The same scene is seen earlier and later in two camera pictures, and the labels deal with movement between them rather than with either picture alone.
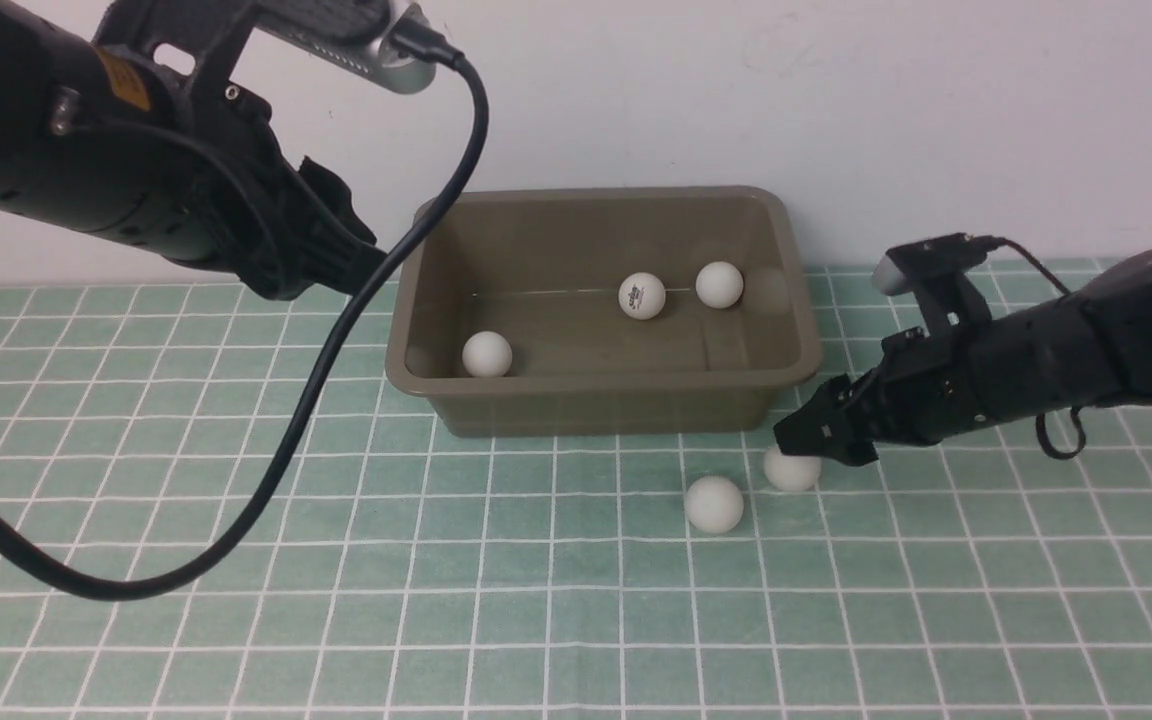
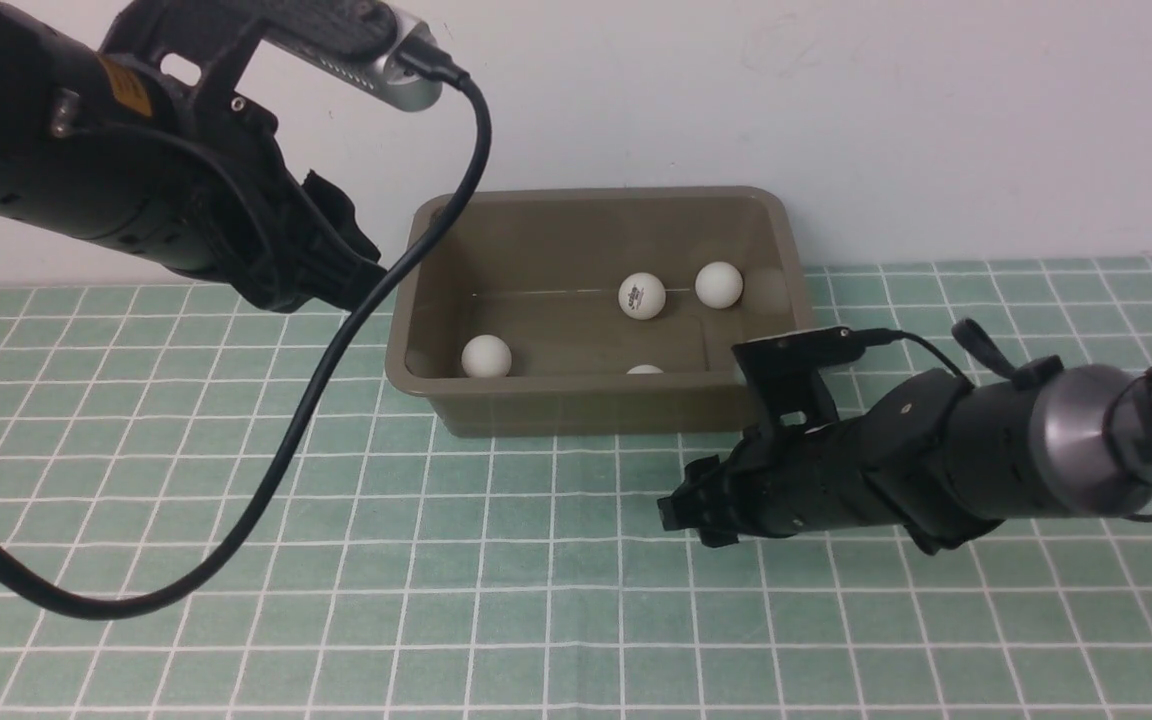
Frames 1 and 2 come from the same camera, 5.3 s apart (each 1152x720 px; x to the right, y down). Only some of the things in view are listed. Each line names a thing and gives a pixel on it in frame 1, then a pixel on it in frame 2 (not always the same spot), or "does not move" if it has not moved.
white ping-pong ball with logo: [641, 296] does not move
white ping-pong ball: [487, 354] does not move
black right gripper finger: [849, 447] to [714, 522]
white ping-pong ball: [719, 285] does not move
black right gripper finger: [832, 413] to [711, 484]
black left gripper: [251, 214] does not move
